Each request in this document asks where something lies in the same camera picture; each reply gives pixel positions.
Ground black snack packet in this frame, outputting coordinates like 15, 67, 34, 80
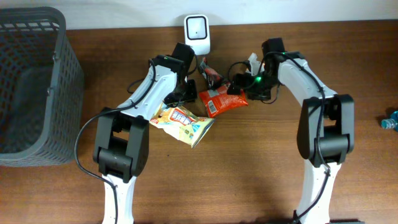
198, 57, 227, 90

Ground orange red snack bag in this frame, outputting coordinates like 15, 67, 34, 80
199, 82, 248, 118

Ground beige chips bag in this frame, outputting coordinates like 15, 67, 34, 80
150, 103, 215, 148

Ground blue mouthwash bottle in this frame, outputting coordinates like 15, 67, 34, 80
381, 111, 398, 131

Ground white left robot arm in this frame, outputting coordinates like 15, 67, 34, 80
93, 43, 196, 223

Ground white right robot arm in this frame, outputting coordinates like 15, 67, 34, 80
227, 37, 354, 223

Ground white barcode scanner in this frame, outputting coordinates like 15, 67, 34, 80
183, 14, 211, 55

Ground dark grey plastic basket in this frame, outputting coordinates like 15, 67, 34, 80
1, 7, 85, 167

